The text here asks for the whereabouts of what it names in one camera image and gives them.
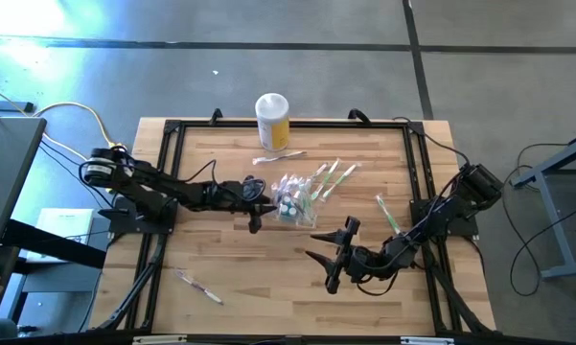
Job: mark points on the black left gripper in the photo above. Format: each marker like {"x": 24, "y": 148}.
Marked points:
{"x": 237, "y": 194}

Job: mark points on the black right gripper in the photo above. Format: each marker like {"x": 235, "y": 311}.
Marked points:
{"x": 359, "y": 263}

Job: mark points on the clear acrylic organizer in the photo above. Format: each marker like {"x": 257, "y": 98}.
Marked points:
{"x": 275, "y": 218}

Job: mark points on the teal mouthwash bottle white cap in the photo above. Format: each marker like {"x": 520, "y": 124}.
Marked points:
{"x": 285, "y": 196}
{"x": 284, "y": 209}
{"x": 292, "y": 211}

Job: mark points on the green toothbrush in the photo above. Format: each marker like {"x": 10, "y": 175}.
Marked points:
{"x": 326, "y": 178}
{"x": 340, "y": 182}
{"x": 388, "y": 214}

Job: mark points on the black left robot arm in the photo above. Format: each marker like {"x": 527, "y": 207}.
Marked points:
{"x": 163, "y": 184}

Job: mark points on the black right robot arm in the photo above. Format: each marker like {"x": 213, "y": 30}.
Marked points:
{"x": 441, "y": 211}

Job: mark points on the white yellow wipes canister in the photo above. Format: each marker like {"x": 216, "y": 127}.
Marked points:
{"x": 272, "y": 122}

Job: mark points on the black table clamp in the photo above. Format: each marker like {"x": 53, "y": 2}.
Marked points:
{"x": 359, "y": 116}
{"x": 216, "y": 116}

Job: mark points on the white label strip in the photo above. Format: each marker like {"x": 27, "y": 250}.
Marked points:
{"x": 426, "y": 340}
{"x": 160, "y": 339}

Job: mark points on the white box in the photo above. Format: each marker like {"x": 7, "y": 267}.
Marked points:
{"x": 62, "y": 223}

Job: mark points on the black desk beam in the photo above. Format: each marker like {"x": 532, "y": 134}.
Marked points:
{"x": 52, "y": 244}

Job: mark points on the dark grey desk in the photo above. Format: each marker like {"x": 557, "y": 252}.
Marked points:
{"x": 5, "y": 167}

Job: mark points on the black floor bar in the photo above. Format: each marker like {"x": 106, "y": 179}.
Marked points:
{"x": 7, "y": 106}

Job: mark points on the black aluminium table frame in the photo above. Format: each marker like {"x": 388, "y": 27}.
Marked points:
{"x": 340, "y": 124}

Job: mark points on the grey metal cart frame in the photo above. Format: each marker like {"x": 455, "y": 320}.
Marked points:
{"x": 546, "y": 167}

